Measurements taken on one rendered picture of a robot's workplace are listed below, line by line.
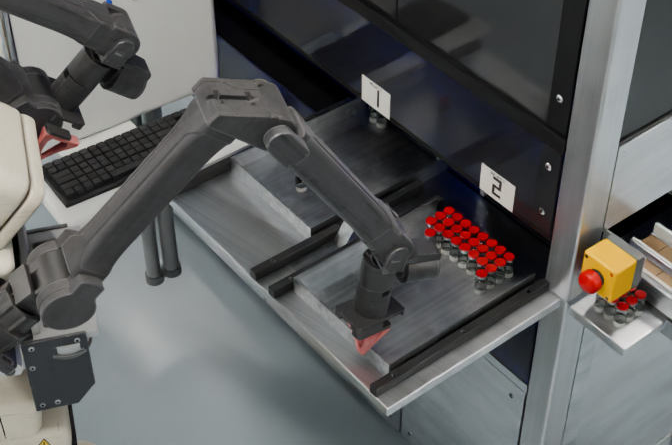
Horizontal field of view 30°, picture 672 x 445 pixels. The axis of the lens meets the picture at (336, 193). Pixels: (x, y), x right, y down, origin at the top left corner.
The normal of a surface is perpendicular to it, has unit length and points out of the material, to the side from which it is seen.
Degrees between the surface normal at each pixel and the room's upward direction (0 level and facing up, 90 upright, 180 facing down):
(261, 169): 0
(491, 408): 90
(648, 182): 90
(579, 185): 90
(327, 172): 95
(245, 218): 0
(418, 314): 0
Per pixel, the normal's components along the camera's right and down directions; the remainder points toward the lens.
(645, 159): 0.62, 0.52
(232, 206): 0.00, -0.75
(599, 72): -0.79, 0.40
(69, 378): 0.26, 0.64
